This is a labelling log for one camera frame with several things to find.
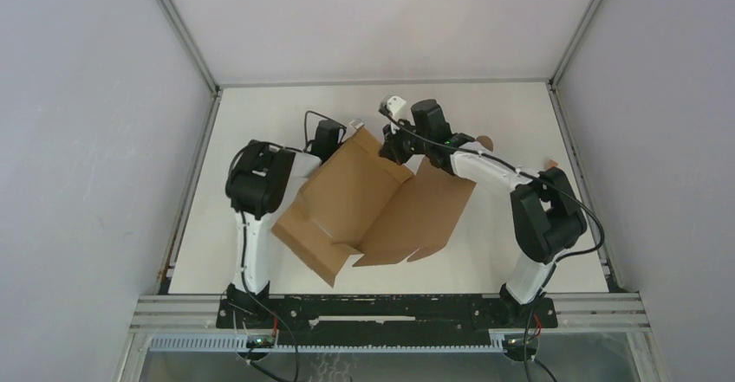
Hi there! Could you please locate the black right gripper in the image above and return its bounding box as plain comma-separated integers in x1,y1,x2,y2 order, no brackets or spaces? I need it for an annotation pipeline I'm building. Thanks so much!
380,117,431,166

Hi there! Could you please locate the brown cardboard box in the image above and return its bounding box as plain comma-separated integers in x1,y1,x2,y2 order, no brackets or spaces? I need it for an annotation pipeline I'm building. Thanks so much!
271,128,476,287

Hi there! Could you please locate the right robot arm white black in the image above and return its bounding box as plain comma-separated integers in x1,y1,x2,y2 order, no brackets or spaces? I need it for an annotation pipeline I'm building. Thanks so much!
379,95,588,327

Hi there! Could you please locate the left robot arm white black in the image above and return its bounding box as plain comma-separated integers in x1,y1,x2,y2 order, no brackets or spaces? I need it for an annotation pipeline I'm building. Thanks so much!
224,114,348,327

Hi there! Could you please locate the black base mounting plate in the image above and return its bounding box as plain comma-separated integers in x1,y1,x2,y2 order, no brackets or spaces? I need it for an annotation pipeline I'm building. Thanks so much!
215,294,557,349

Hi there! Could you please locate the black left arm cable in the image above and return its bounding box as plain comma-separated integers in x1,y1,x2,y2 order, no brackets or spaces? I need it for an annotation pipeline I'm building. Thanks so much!
226,110,346,382

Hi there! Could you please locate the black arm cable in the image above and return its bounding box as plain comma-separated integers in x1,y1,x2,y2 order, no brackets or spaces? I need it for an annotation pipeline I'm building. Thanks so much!
379,109,607,312
226,110,346,382

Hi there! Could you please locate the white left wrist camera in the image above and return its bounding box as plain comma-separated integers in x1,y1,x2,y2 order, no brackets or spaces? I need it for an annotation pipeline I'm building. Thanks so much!
349,119,364,131

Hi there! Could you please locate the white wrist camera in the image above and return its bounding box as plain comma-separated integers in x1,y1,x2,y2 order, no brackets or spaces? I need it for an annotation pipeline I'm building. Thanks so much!
379,95,410,121
349,119,364,131

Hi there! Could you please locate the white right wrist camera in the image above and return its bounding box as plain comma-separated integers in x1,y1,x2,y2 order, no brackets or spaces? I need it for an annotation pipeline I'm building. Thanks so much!
379,95,410,121

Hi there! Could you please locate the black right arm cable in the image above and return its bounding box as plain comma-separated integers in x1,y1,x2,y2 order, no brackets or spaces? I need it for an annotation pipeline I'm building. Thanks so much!
379,109,607,312

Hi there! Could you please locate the white toothed cable duct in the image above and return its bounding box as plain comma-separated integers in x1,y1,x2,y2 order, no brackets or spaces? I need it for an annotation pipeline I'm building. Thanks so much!
149,333,508,354

